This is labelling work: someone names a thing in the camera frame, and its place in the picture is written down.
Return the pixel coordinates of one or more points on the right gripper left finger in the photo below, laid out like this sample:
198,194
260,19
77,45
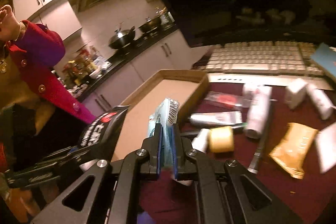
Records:
140,165

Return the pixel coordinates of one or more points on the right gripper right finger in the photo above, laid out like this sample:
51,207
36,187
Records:
208,178

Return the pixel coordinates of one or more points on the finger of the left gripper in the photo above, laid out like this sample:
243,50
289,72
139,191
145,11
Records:
43,172

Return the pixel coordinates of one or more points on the black snack packet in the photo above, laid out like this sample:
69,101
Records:
99,139

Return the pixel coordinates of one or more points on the black pen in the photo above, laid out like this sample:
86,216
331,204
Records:
254,164

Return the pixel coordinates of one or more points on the blue cartoon tissue pack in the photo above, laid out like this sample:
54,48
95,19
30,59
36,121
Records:
165,114

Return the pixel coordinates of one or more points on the yellow cap white bottle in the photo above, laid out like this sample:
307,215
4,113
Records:
217,140

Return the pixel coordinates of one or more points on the silver cream tube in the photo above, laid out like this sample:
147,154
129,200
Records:
216,119

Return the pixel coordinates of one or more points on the gold foil packet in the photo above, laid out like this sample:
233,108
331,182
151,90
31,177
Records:
291,151

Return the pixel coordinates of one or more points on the clear case red item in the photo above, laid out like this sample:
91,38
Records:
228,101

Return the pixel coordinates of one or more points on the white spray bottle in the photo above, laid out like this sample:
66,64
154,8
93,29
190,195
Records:
259,97

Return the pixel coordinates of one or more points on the white tissue pack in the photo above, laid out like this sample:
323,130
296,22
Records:
325,142

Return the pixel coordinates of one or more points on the white power adapter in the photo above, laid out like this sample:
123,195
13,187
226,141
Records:
295,93

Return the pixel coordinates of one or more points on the white pill bottle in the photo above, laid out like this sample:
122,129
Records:
321,101

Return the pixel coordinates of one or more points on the person in red jacket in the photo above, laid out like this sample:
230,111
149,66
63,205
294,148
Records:
38,114

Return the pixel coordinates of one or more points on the cardboard tray box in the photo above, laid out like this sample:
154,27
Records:
188,87

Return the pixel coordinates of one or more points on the black wok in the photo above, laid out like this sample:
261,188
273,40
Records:
122,38

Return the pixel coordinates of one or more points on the black pan on stove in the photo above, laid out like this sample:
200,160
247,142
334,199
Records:
150,25

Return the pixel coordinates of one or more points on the white keyboard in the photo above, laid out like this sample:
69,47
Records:
261,58

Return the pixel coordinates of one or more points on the blue notebook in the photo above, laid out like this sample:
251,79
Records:
324,57

